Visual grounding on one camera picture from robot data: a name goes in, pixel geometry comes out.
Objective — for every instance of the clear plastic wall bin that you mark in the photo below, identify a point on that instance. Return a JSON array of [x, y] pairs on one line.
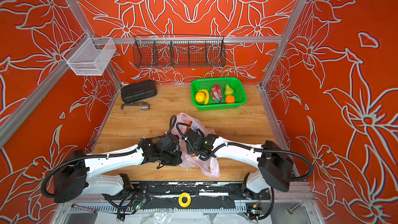
[[87, 58]]

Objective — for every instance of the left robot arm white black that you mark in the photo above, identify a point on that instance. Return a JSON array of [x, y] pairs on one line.
[[75, 175]]

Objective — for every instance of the metal bolt on frame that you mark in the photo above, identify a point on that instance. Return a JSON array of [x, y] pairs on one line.
[[292, 209]]

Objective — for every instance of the orange mandarin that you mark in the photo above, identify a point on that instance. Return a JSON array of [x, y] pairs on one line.
[[230, 99]]

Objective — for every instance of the yellow mandarin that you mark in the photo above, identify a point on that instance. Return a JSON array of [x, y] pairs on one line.
[[200, 97]]

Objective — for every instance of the green plastic basket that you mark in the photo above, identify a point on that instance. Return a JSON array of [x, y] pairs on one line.
[[208, 83]]

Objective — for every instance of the yellow tape roll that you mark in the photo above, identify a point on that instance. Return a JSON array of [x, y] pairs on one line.
[[184, 200]]

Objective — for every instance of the green fruit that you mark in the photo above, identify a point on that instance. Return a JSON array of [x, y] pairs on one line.
[[228, 90]]

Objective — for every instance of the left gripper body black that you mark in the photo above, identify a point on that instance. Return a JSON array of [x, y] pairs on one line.
[[172, 158]]

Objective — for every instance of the black wire wall basket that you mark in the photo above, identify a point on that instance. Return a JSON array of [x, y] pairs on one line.
[[183, 51]]

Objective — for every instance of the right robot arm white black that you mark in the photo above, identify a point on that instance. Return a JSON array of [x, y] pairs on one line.
[[275, 166]]

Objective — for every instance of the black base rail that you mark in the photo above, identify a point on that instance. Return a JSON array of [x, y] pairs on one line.
[[208, 196]]

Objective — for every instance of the metal wrench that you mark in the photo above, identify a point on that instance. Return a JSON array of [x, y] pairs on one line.
[[83, 208]]

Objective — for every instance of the pink plastic bag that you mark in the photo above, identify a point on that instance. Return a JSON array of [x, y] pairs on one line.
[[209, 167]]

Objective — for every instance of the black plastic case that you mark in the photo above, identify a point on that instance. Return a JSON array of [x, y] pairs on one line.
[[138, 91]]

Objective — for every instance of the yellow banana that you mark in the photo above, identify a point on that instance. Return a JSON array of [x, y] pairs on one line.
[[206, 101]]

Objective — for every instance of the pink dragon fruit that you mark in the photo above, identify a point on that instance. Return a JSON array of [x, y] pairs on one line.
[[216, 93]]

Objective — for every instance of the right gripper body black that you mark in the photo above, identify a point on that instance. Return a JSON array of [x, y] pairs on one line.
[[192, 148]]

